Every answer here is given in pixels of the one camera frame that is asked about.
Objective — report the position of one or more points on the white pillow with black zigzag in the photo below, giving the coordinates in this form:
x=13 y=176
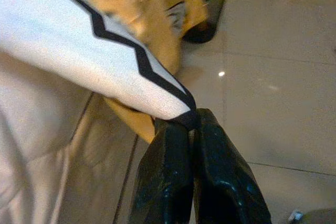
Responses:
x=52 y=37

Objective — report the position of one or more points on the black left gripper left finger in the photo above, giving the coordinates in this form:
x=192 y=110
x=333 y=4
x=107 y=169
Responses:
x=165 y=176

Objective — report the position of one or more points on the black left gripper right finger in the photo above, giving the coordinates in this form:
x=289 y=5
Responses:
x=225 y=182

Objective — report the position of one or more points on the black mesh waste bin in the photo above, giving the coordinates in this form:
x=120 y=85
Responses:
x=215 y=6

